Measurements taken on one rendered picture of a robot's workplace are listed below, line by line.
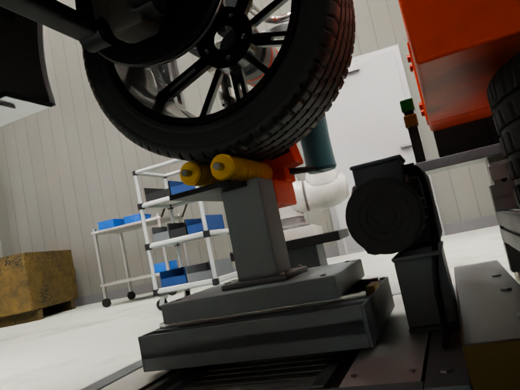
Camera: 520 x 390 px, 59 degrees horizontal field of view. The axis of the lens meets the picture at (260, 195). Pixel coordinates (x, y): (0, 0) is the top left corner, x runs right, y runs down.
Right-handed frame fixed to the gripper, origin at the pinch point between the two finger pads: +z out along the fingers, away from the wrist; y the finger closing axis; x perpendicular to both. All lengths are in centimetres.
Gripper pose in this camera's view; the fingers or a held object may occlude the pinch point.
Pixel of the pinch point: (228, 95)
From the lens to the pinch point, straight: 163.2
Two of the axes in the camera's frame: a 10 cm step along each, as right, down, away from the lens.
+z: -3.8, -0.2, -9.3
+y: -9.0, 2.3, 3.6
